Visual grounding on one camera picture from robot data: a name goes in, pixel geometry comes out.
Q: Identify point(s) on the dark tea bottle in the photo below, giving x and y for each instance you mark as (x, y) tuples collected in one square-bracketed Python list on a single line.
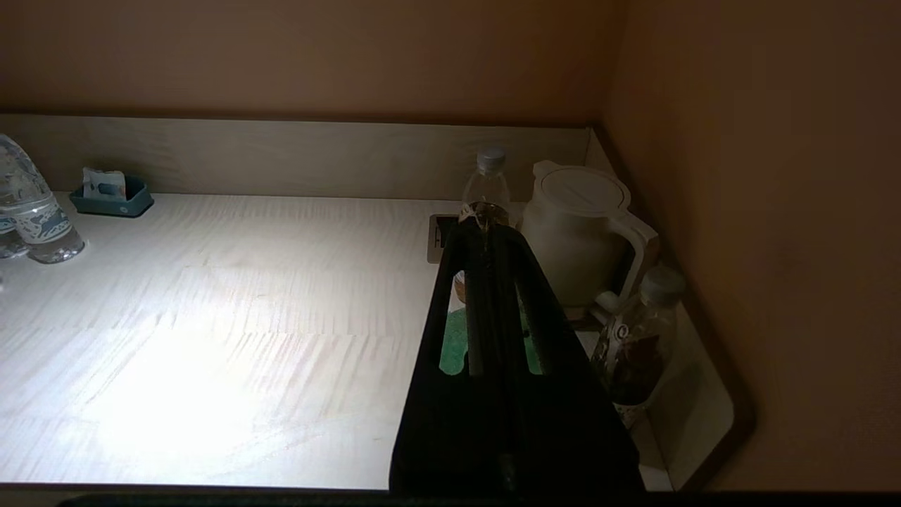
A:
[(637, 352)]

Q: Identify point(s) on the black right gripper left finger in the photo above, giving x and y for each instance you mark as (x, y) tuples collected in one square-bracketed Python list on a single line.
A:
[(436, 436)]

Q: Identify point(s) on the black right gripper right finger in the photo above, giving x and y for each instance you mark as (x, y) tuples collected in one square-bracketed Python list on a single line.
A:
[(570, 436)]

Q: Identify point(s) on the black recessed power socket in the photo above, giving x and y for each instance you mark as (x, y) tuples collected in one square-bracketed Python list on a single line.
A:
[(435, 239)]

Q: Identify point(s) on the amber tea bottle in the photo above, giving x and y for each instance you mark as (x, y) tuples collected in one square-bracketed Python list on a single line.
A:
[(487, 186)]

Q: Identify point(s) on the white electric kettle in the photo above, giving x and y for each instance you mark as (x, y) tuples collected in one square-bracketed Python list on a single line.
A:
[(574, 239)]

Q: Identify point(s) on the small blue tray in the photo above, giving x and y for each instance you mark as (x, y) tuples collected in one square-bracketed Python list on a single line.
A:
[(112, 205)]

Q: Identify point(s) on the clear water bottle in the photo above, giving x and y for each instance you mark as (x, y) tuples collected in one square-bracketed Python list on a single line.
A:
[(39, 211), (10, 239)]

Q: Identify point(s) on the white sachet packet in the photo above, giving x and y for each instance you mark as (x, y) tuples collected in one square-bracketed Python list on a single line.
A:
[(104, 184)]

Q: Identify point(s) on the green microfibre cloth black edge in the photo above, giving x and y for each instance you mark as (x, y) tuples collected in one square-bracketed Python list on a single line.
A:
[(454, 345)]

